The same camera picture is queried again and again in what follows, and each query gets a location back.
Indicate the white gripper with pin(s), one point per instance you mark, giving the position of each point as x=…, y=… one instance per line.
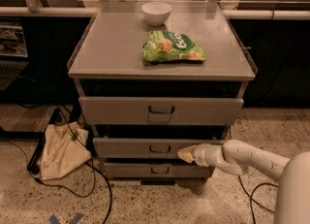
x=201, y=154

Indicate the grey drawer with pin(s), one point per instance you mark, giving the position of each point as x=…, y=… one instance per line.
x=143, y=170
x=160, y=111
x=143, y=148

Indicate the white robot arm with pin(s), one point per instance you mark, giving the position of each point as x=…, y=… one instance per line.
x=234, y=157

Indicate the grey drawer cabinet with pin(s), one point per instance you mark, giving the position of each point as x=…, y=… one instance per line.
x=108, y=63

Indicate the green chip bag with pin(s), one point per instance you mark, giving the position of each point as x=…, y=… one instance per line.
x=167, y=46

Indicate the cream tote bag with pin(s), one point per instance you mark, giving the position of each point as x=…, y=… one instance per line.
x=64, y=151

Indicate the white bowl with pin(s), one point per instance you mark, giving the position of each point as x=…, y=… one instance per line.
x=156, y=13

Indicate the laptop computer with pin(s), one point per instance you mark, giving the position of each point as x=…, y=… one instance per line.
x=13, y=51

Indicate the white railing bar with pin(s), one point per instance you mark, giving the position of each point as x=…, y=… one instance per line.
x=230, y=14

